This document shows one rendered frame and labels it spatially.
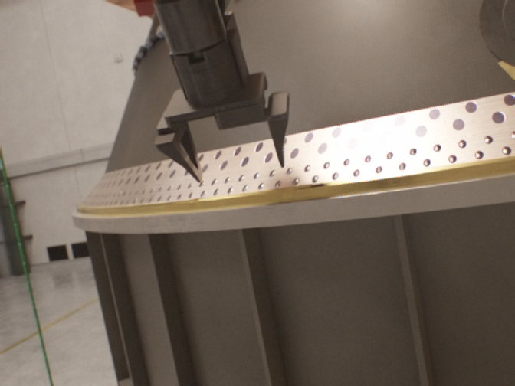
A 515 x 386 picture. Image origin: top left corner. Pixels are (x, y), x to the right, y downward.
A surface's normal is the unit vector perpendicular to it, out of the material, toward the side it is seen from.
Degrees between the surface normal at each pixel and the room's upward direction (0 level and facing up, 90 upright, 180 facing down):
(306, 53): 62
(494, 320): 90
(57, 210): 90
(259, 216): 90
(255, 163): 43
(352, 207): 90
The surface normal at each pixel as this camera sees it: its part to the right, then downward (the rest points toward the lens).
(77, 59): -0.29, 0.12
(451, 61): -0.42, -0.34
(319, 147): -0.48, -0.61
